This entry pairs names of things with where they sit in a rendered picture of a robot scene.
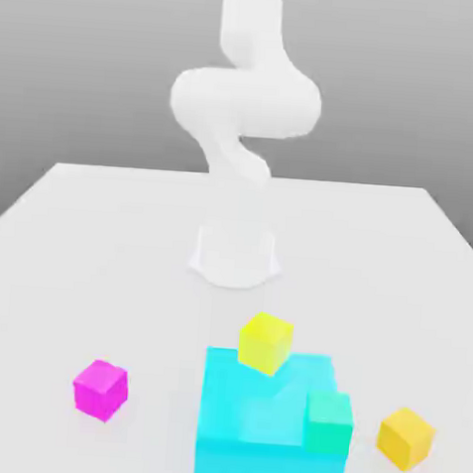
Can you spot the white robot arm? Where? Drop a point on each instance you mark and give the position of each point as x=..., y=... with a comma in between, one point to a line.
x=246, y=102

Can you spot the small yellow cube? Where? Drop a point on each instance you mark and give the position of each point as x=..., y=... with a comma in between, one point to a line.
x=264, y=344

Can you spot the small magenta cube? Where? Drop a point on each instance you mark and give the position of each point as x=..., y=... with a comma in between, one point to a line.
x=100, y=392

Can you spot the small teal cube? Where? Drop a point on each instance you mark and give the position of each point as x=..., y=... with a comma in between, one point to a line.
x=328, y=424

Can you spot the small orange cube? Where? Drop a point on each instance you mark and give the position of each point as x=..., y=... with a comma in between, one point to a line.
x=404, y=439

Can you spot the large cyan box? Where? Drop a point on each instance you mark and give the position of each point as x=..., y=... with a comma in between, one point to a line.
x=245, y=452

